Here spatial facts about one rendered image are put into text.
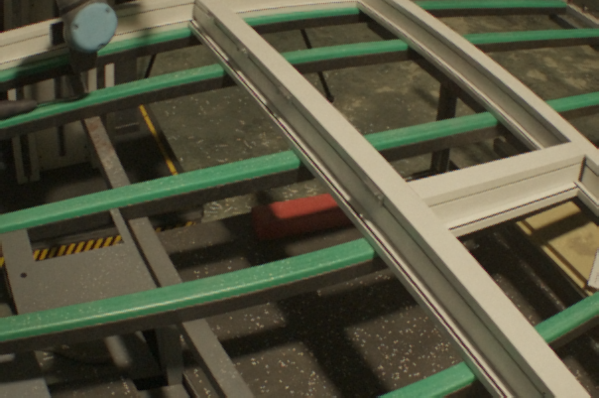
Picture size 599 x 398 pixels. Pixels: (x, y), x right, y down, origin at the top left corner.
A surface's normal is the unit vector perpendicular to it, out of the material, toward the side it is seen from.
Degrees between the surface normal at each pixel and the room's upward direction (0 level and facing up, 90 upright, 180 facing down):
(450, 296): 90
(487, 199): 90
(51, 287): 0
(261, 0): 90
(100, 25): 75
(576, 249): 0
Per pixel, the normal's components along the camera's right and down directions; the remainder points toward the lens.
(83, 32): 0.44, 0.27
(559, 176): 0.40, 0.51
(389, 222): -0.91, 0.18
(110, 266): 0.04, -0.84
